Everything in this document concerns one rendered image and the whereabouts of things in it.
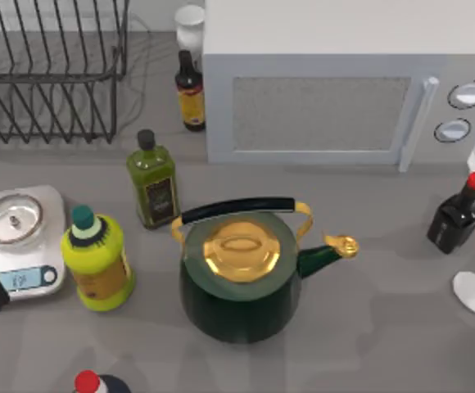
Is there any black bottle with red cap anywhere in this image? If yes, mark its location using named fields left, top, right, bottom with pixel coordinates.
left=426, top=171, right=475, bottom=255

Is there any dark green and gold kettle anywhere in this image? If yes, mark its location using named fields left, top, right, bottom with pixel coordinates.
left=170, top=196, right=360, bottom=345

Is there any yellow-green bottle with teal cap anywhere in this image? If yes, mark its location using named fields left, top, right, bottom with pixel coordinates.
left=60, top=204, right=136, bottom=313

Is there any microwave knob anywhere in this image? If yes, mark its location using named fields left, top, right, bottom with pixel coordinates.
left=446, top=80, right=475, bottom=111
left=433, top=117, right=472, bottom=144

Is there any pale microwave oven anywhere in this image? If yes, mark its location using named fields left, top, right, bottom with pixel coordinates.
left=201, top=0, right=475, bottom=166

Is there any green square oil bottle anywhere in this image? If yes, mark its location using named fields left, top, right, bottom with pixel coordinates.
left=125, top=129, right=182, bottom=230

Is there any microwave door handle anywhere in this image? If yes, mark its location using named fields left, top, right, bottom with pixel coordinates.
left=398, top=76, right=441, bottom=174

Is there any dark bottle with red cap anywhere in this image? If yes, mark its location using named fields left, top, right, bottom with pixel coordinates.
left=73, top=369, right=133, bottom=393

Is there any white vase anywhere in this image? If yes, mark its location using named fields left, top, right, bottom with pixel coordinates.
left=174, top=4, right=206, bottom=66

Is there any dark wire dish rack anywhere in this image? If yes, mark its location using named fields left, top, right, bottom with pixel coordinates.
left=0, top=0, right=131, bottom=145

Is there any dark bottle with yellow label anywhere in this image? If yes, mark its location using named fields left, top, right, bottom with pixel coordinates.
left=174, top=49, right=206, bottom=133

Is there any white kitchen scale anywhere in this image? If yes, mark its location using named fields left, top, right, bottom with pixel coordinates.
left=0, top=184, right=67, bottom=303

